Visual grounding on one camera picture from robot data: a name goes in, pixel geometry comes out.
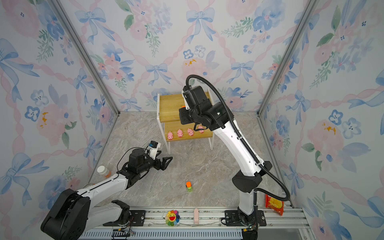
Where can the white wooden two-tier shelf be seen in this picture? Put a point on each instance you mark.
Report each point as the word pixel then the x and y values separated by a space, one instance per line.
pixel 168 119

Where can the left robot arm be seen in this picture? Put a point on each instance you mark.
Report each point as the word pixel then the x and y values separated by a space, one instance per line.
pixel 75 212

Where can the orange green toy car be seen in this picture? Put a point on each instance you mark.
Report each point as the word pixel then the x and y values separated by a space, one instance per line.
pixel 189 187

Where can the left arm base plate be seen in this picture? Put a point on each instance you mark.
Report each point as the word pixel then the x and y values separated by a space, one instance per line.
pixel 133 218

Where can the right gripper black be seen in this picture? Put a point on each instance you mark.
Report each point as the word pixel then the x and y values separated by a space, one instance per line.
pixel 183 113

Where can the aluminium corner post right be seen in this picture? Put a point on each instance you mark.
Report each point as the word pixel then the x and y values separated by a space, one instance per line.
pixel 291 47

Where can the aluminium corner post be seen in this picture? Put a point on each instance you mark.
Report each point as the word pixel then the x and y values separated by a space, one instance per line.
pixel 291 47
pixel 69 27

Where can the aluminium corner post left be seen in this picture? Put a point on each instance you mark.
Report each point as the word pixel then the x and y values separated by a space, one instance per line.
pixel 69 27

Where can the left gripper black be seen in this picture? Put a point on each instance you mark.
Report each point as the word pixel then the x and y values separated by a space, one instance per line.
pixel 164 165

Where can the pink block on rail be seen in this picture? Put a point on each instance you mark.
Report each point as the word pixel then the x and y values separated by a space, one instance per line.
pixel 196 216

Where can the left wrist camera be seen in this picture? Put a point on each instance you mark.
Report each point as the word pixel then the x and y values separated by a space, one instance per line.
pixel 153 148

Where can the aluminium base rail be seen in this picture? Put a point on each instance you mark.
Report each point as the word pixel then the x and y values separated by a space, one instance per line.
pixel 292 225

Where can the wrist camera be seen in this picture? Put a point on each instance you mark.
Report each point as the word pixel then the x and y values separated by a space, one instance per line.
pixel 194 96
pixel 153 148

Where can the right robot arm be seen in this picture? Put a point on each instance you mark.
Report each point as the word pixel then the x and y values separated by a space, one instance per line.
pixel 252 166

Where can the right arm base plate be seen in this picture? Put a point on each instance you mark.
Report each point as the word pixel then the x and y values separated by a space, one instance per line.
pixel 235 218

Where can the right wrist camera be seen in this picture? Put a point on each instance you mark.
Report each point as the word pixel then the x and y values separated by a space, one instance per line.
pixel 194 96

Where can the red orange toy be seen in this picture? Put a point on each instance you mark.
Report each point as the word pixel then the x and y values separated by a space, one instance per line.
pixel 274 204

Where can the rainbow smiling flower toy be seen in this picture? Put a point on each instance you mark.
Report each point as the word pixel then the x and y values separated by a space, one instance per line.
pixel 172 218

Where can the white cap orange bottle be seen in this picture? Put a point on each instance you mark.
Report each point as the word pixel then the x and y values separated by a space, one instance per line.
pixel 104 171

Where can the pink pig toy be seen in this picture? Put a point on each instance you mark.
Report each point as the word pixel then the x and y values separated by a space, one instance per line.
pixel 190 132
pixel 180 133
pixel 201 129
pixel 170 136

